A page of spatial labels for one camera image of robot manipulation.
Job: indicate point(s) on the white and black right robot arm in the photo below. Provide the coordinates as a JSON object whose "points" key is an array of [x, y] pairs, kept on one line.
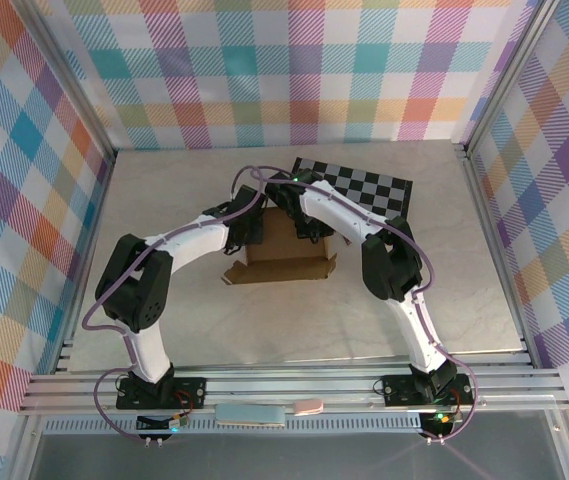
{"points": [[339, 210]]}

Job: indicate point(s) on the aluminium frame rail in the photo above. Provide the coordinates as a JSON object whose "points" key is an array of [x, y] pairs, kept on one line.
{"points": [[289, 387]]}

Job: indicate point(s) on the perforated metal strip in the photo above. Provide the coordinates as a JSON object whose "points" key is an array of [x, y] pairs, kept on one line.
{"points": [[314, 424]]}

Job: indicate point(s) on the small circuit board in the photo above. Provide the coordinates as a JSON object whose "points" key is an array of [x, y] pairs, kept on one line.
{"points": [[439, 422], [161, 424]]}

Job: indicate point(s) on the brown cardboard box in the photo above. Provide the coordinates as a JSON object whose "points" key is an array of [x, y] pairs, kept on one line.
{"points": [[284, 257]]}

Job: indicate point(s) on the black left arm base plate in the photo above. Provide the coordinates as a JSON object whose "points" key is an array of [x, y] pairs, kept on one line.
{"points": [[189, 392]]}

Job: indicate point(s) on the pink eraser block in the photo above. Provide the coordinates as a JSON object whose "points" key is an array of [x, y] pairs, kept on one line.
{"points": [[308, 406]]}

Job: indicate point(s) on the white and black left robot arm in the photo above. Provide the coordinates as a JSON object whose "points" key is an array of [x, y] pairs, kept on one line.
{"points": [[189, 242]]}

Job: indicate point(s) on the black and grey checkerboard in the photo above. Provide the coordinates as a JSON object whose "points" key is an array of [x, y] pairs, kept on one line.
{"points": [[369, 185]]}

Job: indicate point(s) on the aluminium frame post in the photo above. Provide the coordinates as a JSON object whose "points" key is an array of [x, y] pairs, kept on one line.
{"points": [[66, 75], [509, 75]]}

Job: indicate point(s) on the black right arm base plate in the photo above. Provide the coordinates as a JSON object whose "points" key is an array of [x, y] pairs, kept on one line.
{"points": [[399, 390]]}

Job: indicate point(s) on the light blue foam pad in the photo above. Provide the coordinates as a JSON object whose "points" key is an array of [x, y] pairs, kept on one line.
{"points": [[251, 415]]}

